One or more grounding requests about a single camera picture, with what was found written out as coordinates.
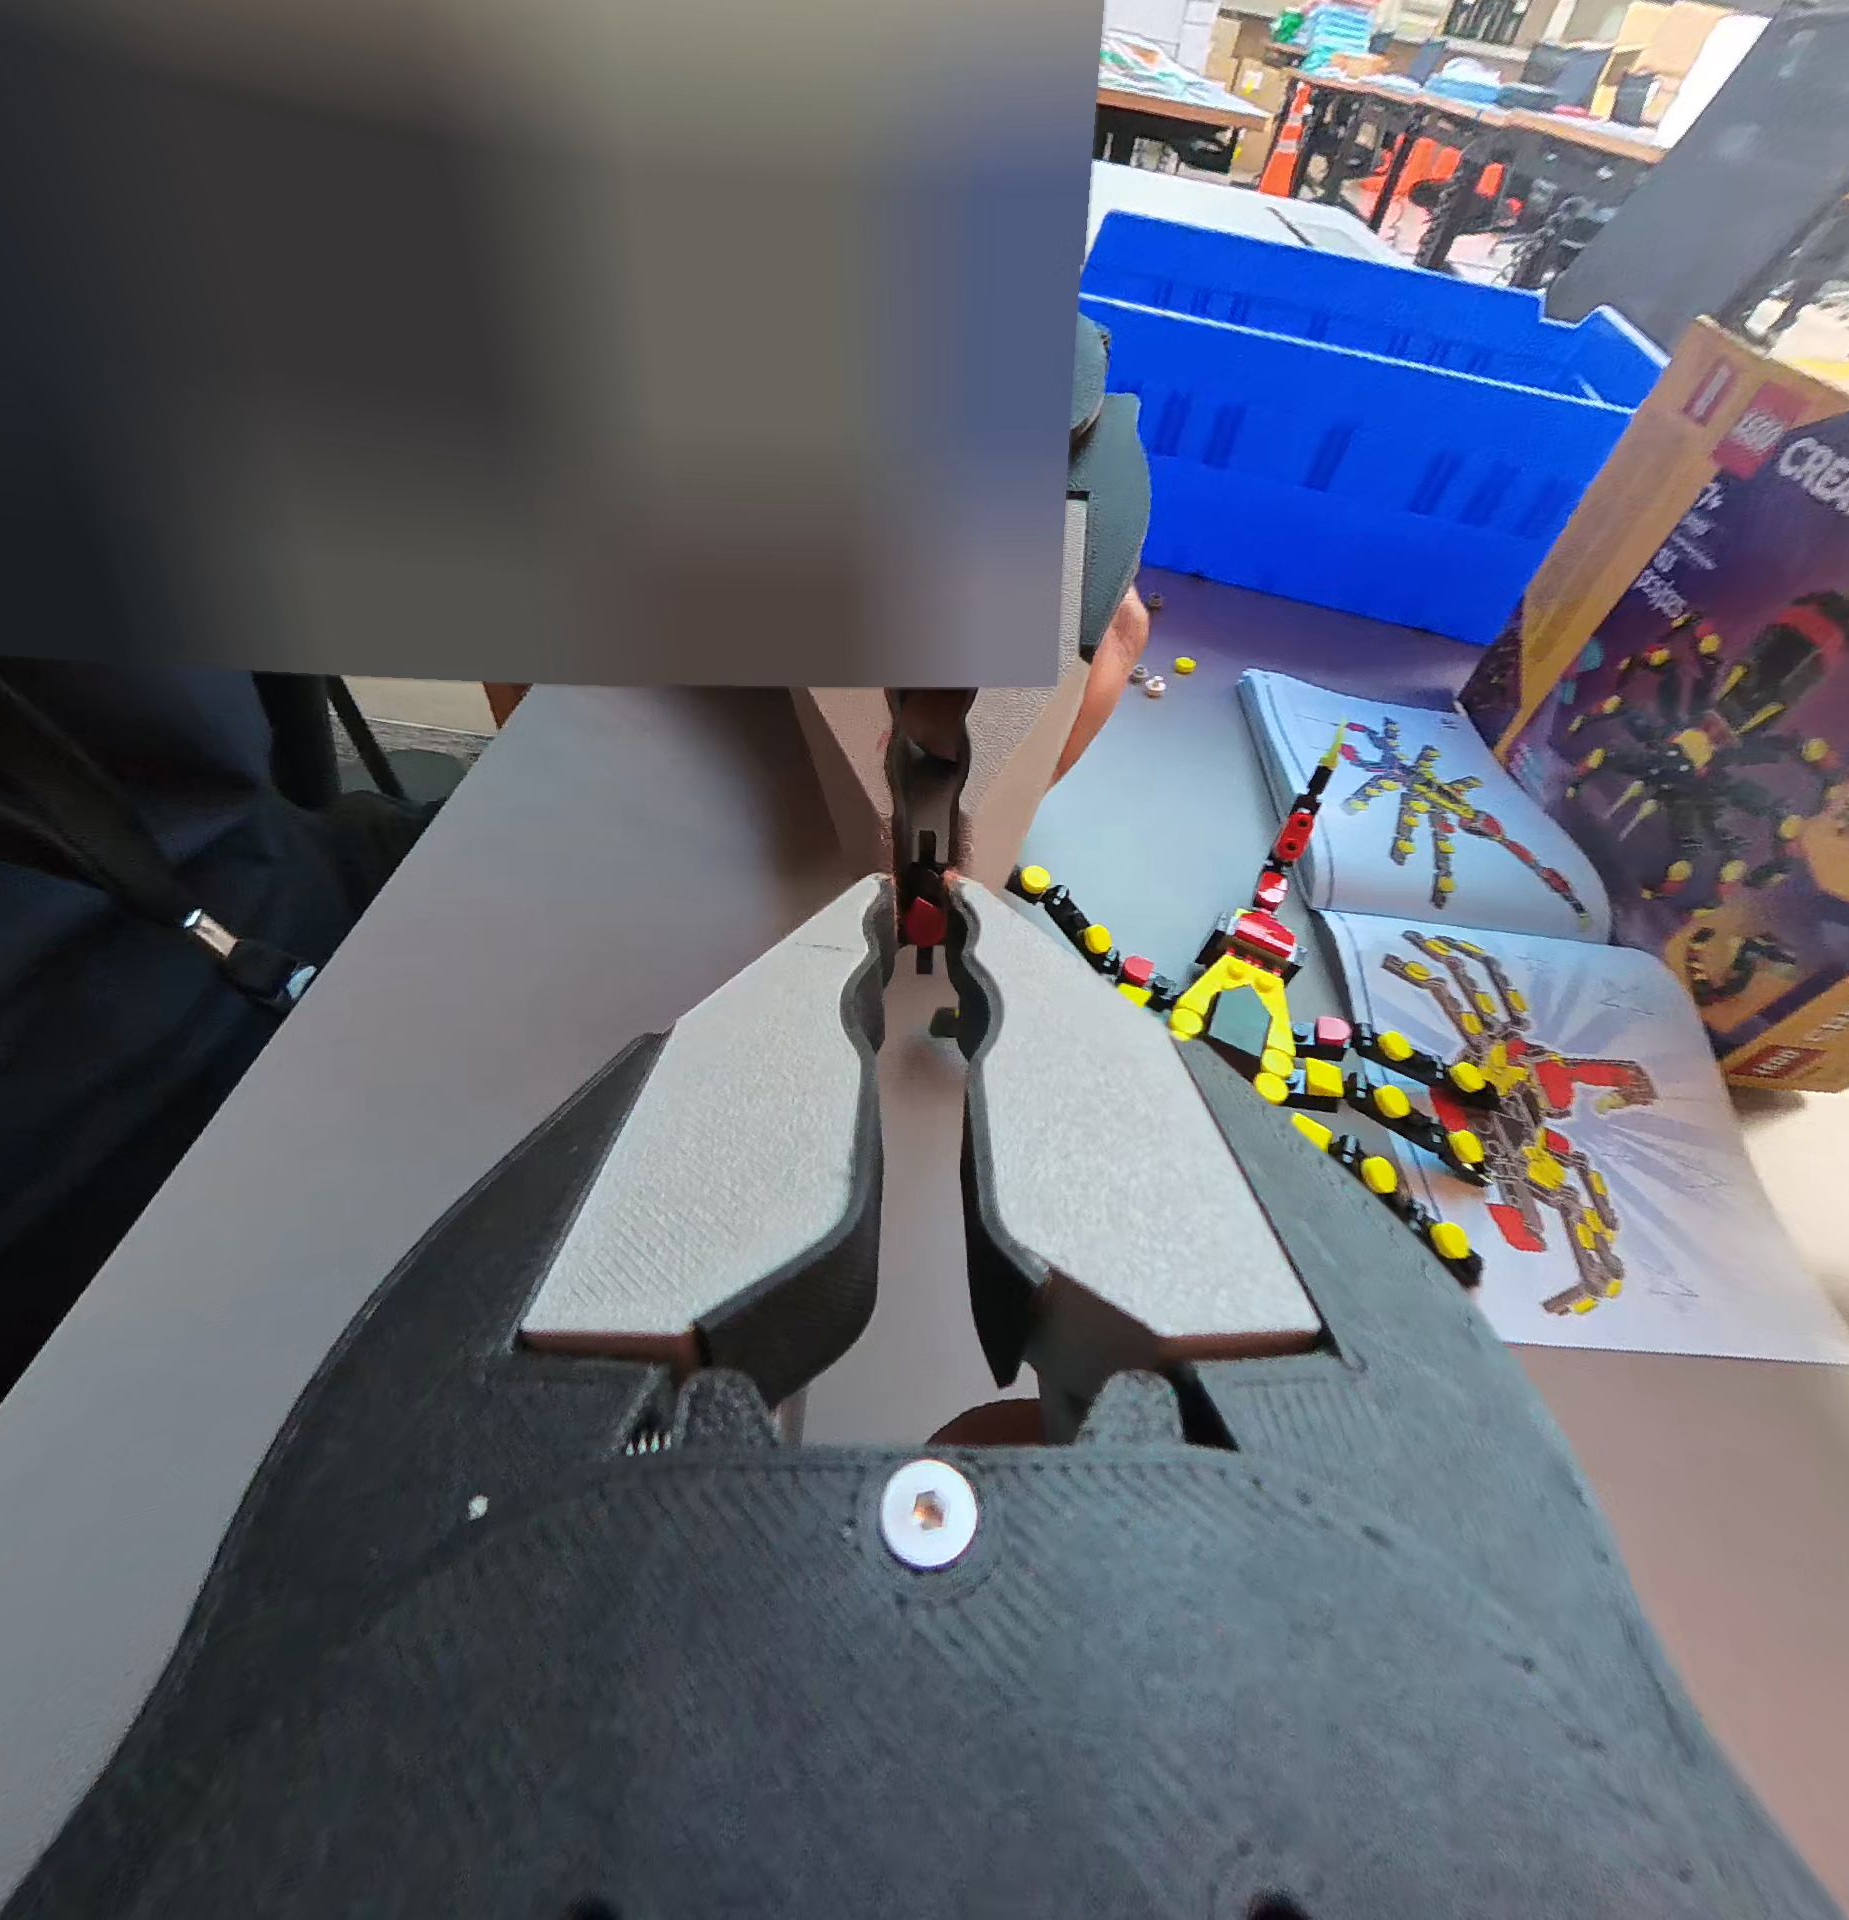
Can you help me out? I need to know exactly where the dark office chair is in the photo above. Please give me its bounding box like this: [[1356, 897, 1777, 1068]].
[[251, 677, 414, 812]]

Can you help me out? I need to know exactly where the blue storage bin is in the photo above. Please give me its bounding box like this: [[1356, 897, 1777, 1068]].
[[1080, 208, 1673, 648]]

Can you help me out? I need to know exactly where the black yellow lego spider model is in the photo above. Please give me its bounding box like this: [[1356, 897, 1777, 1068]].
[[1010, 724, 1502, 1290]]

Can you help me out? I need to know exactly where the black monitor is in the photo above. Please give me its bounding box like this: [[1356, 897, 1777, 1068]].
[[1546, 0, 1849, 346]]

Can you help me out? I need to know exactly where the person's left hand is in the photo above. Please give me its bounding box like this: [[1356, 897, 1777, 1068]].
[[1064, 588, 1155, 785]]

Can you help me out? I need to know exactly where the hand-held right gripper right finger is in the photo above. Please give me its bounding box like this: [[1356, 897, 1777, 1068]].
[[946, 882, 1330, 1440]]

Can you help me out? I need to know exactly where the open lego instruction booklet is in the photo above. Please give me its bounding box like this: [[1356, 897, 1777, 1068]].
[[1235, 667, 1849, 1368]]

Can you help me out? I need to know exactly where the lego set box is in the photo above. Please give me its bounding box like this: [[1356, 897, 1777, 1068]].
[[1463, 316, 1849, 1093]]

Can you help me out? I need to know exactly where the background work table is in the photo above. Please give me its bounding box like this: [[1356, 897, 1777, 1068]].
[[1286, 60, 1679, 271]]

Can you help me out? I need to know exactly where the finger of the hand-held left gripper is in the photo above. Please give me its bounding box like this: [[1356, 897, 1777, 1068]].
[[789, 681, 928, 894], [923, 496, 1092, 897]]

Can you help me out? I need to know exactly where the small red black lego assembly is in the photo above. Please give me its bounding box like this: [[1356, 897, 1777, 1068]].
[[894, 855, 968, 1046]]

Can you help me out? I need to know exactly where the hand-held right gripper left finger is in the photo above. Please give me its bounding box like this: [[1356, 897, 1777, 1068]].
[[518, 872, 894, 1410]]

